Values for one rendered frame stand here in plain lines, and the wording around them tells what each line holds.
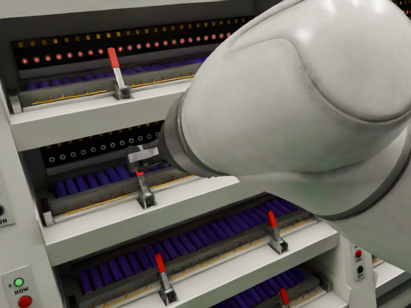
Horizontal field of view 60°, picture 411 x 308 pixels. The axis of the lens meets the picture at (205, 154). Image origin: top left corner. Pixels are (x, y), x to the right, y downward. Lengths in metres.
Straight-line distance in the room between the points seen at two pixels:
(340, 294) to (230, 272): 0.34
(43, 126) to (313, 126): 0.48
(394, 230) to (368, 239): 0.02
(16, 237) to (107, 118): 0.23
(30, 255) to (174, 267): 0.29
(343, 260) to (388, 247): 0.66
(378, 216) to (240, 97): 0.13
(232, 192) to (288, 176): 0.50
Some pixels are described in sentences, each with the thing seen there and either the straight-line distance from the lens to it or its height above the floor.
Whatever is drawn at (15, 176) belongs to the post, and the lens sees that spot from 0.60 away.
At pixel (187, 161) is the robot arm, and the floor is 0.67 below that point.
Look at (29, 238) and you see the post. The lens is 0.62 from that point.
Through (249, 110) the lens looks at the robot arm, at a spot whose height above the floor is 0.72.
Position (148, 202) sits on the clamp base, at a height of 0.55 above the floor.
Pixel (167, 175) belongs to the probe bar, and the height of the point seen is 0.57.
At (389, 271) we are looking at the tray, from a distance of 1.13.
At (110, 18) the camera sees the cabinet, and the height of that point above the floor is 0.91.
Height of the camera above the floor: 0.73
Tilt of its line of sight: 11 degrees down
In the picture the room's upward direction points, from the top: 11 degrees counter-clockwise
